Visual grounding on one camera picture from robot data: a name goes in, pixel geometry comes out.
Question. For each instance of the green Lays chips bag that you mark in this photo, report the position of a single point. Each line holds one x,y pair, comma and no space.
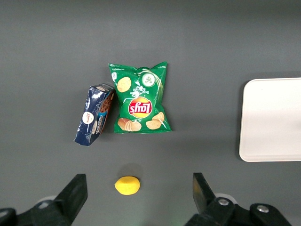
141,110

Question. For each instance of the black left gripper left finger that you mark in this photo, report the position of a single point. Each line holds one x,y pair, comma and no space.
68,204

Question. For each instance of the beige plastic tray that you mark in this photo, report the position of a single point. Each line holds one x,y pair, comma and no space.
270,120

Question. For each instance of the yellow lemon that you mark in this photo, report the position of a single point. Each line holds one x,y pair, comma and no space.
127,185

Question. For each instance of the dark blue cookie box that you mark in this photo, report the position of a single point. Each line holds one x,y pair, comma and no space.
90,117

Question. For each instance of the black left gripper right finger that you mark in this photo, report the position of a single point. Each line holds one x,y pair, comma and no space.
209,207

